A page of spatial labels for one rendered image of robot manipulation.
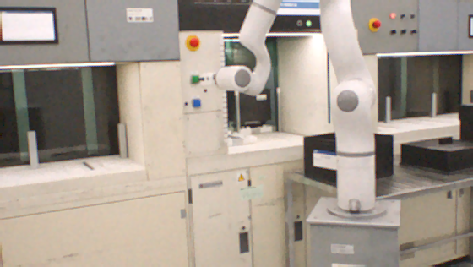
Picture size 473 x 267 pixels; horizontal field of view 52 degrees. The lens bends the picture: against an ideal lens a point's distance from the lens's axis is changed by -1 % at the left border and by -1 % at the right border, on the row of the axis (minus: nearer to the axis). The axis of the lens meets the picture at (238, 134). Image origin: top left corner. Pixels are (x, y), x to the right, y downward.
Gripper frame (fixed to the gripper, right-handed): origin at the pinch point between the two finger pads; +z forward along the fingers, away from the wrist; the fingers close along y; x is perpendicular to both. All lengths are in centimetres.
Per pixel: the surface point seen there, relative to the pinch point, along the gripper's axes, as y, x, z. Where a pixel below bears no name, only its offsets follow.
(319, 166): 43, -39, -14
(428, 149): 91, -34, -29
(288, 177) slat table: 40, -46, 6
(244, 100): 49, -14, 64
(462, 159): 98, -38, -40
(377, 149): 62, -31, -28
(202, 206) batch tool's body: 0, -55, 12
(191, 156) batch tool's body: -3.5, -32.7, 13.1
